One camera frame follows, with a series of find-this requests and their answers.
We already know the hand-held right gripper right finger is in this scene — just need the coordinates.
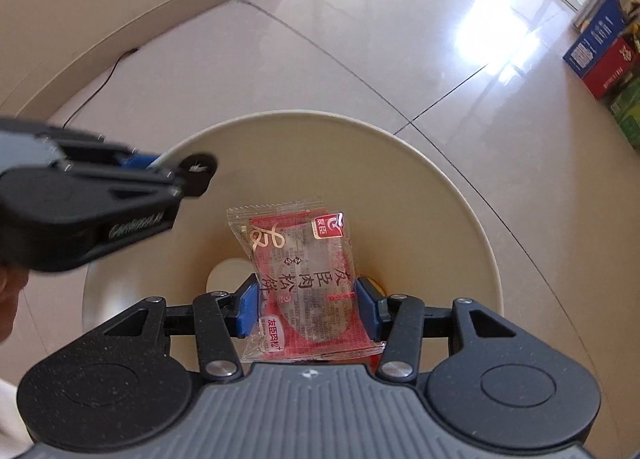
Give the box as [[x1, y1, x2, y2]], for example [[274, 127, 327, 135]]
[[355, 277, 541, 382]]

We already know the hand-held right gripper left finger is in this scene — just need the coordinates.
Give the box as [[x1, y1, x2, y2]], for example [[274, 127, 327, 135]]
[[82, 273, 260, 384]]

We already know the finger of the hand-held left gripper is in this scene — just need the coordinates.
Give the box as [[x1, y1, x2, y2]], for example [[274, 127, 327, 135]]
[[37, 128, 161, 170], [50, 165, 188, 199]]

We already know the yellow paper cup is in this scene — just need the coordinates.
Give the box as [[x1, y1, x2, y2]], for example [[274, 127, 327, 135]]
[[206, 259, 251, 296]]

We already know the red snack wrapper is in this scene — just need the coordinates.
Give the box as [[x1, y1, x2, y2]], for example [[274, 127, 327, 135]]
[[226, 196, 387, 364]]

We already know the white plastic trash bin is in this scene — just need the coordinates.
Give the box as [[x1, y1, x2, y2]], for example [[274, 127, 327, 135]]
[[81, 110, 504, 371]]

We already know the person's left hand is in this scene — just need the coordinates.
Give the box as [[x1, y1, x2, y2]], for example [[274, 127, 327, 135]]
[[0, 264, 31, 340]]

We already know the person's white clothing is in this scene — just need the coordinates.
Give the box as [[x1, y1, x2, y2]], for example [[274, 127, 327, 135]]
[[0, 379, 23, 459]]

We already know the green and white box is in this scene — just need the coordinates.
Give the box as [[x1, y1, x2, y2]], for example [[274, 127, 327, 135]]
[[607, 84, 640, 150]]

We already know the red box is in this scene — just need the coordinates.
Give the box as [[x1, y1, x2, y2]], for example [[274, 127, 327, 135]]
[[582, 36, 639, 100]]

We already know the tall blue box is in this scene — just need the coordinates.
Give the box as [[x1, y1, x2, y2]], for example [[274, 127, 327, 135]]
[[562, 0, 628, 80]]

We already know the black cable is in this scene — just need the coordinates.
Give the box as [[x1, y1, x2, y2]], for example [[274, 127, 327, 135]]
[[62, 48, 140, 127]]

